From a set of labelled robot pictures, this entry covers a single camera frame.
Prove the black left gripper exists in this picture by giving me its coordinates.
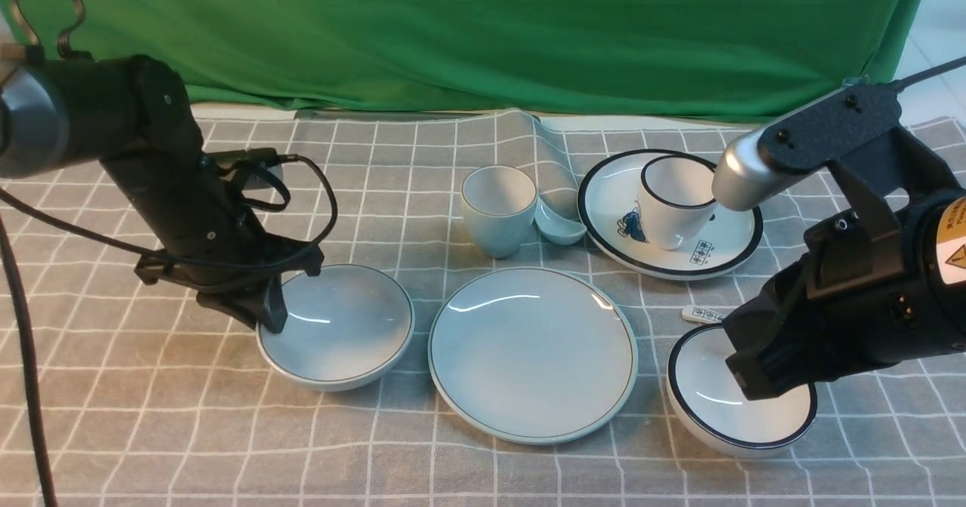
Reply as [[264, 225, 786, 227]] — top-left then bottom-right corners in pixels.
[[134, 193, 324, 334]]

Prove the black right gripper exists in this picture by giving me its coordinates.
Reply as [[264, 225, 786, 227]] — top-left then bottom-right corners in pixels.
[[724, 255, 929, 401]]

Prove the light blue bowl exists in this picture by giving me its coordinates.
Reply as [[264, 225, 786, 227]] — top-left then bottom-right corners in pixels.
[[257, 264, 415, 392]]

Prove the light blue cup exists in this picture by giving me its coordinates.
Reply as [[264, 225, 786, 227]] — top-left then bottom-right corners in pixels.
[[460, 164, 537, 260]]

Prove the light blue spoon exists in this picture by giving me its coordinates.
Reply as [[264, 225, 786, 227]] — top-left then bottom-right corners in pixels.
[[534, 195, 586, 246]]

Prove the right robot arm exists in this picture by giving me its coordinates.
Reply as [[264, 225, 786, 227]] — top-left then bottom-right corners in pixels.
[[712, 81, 965, 400]]

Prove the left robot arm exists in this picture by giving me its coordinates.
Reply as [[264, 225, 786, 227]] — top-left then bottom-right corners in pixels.
[[2, 54, 324, 333]]

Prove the white bowl dark rim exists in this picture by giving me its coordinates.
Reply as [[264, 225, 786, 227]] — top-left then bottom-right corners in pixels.
[[665, 324, 818, 459]]

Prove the white patterned spoon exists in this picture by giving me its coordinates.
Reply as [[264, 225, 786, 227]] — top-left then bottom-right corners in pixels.
[[681, 305, 727, 324]]

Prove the white cup dark rim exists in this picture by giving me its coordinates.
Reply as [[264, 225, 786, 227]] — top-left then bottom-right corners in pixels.
[[638, 154, 717, 251]]

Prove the white plate dark rim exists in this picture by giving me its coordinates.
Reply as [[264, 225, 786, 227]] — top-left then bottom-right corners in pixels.
[[577, 149, 764, 281]]

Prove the light blue plate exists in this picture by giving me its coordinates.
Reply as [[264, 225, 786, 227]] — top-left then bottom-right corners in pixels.
[[427, 267, 639, 445]]

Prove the grey checked tablecloth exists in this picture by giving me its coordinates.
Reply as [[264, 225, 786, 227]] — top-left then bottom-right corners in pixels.
[[2, 111, 965, 506]]

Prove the green backdrop cloth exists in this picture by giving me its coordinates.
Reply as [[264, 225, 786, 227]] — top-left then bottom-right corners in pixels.
[[0, 0, 935, 123]]

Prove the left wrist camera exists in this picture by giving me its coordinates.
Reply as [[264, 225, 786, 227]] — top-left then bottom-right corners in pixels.
[[206, 147, 285, 191]]

